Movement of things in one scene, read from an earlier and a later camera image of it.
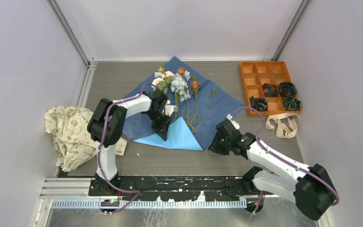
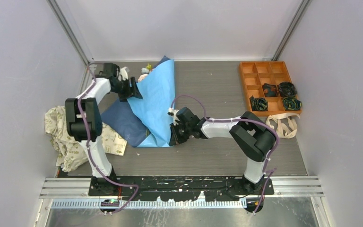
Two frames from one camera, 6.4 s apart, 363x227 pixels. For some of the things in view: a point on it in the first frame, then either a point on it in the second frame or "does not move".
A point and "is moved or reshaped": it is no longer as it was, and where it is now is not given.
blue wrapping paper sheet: [202, 105] is moved or reshaped
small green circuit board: [110, 202] does not move
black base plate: [219, 188] does not move
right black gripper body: [220, 146] to [181, 133]
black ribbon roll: [287, 89] does not move
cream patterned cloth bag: [73, 146] does not move
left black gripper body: [159, 118] to [124, 90]
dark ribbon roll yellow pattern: [290, 103] does not move
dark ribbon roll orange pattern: [271, 91] does not move
